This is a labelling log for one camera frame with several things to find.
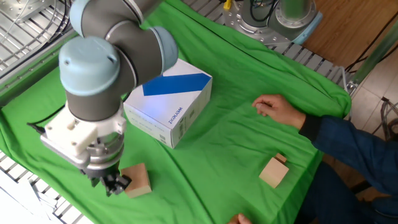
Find black cable bundle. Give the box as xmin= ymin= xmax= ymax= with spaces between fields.
xmin=46 ymin=0 xmax=73 ymax=44

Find silver perforated metal plate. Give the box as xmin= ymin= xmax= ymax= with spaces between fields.
xmin=0 ymin=0 xmax=57 ymax=24

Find person's left hand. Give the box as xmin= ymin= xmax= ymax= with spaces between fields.
xmin=227 ymin=213 xmax=253 ymax=224

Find grey table side rail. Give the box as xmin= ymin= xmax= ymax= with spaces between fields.
xmin=0 ymin=27 xmax=78 ymax=106

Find white blue cardboard box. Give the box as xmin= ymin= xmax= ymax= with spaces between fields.
xmin=123 ymin=58 xmax=213 ymax=149

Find green cloth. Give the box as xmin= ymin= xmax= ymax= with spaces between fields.
xmin=0 ymin=0 xmax=352 ymax=224

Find pale wooden cube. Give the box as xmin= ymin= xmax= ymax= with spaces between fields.
xmin=258 ymin=157 xmax=290 ymax=189

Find right forearm in blue sleeve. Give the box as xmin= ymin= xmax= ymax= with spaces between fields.
xmin=298 ymin=114 xmax=398 ymax=197

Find small wooden block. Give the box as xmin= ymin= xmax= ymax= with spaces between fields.
xmin=274 ymin=152 xmax=288 ymax=165

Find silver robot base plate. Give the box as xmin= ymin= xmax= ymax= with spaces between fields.
xmin=223 ymin=6 xmax=293 ymax=47

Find brown wooden cube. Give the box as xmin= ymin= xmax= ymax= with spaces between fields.
xmin=120 ymin=162 xmax=153 ymax=199

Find white paper sheets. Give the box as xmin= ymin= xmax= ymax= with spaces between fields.
xmin=0 ymin=167 xmax=60 ymax=224

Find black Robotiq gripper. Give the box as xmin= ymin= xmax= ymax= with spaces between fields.
xmin=82 ymin=164 xmax=132 ymax=197

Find person's right hand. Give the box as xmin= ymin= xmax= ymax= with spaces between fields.
xmin=251 ymin=94 xmax=307 ymax=131

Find person's torso and legs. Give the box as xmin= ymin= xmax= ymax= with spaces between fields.
xmin=295 ymin=161 xmax=398 ymax=224

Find grey floor cables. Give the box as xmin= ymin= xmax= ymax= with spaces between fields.
xmin=374 ymin=96 xmax=398 ymax=138

